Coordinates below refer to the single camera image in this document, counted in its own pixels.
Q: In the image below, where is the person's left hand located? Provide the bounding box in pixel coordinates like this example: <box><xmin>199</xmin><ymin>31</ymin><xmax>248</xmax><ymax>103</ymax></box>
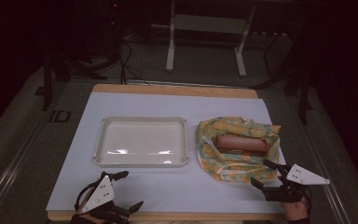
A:
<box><xmin>71</xmin><ymin>191</ymin><xmax>106</xmax><ymax>224</ymax></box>

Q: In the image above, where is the dark metal stand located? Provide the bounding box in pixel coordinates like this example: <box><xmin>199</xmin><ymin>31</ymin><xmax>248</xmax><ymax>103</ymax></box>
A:
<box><xmin>251</xmin><ymin>31</ymin><xmax>314</xmax><ymax>126</ymax></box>
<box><xmin>34</xmin><ymin>50</ymin><xmax>119</xmax><ymax>112</ymax></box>

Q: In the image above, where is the person's right hand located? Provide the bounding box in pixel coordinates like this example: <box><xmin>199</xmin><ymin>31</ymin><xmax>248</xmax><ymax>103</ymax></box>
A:
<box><xmin>280</xmin><ymin>197</ymin><xmax>311</xmax><ymax>223</ymax></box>

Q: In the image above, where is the yellow green patterned cloth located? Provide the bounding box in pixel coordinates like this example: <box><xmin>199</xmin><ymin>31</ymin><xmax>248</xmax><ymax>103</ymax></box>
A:
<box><xmin>194</xmin><ymin>116</ymin><xmax>282</xmax><ymax>183</ymax></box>

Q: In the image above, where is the white metal stand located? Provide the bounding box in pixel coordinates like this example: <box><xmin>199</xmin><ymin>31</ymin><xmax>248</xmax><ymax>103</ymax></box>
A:
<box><xmin>165</xmin><ymin>0</ymin><xmax>257</xmax><ymax>78</ymax></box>

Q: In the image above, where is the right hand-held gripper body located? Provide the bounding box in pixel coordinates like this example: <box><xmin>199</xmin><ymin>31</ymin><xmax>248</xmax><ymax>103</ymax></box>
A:
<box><xmin>262</xmin><ymin>163</ymin><xmax>331</xmax><ymax>203</ymax></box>

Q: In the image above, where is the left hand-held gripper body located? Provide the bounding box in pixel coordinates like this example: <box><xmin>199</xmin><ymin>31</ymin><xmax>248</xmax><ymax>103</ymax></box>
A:
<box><xmin>79</xmin><ymin>174</ymin><xmax>132</xmax><ymax>224</ymax></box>

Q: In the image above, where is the brown sausage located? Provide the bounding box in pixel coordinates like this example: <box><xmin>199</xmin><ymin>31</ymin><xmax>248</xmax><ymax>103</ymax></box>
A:
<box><xmin>214</xmin><ymin>133</ymin><xmax>270</xmax><ymax>157</ymax></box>

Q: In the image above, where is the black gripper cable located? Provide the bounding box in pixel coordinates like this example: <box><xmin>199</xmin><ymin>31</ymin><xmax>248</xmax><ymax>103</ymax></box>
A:
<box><xmin>74</xmin><ymin>179</ymin><xmax>104</xmax><ymax>213</ymax></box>

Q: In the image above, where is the black floor bracket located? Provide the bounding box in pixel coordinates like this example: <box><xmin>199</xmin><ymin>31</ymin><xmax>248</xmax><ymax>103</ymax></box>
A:
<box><xmin>48</xmin><ymin>109</ymin><xmax>72</xmax><ymax>123</ymax></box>

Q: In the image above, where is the pale table sheet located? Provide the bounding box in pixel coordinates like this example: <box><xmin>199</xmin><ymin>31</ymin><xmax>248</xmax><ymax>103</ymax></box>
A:
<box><xmin>45</xmin><ymin>91</ymin><xmax>287</xmax><ymax>215</ymax></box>

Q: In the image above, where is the white plastic tray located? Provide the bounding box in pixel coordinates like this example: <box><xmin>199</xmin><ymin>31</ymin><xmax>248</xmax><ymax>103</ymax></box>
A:
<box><xmin>92</xmin><ymin>116</ymin><xmax>190</xmax><ymax>169</ymax></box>

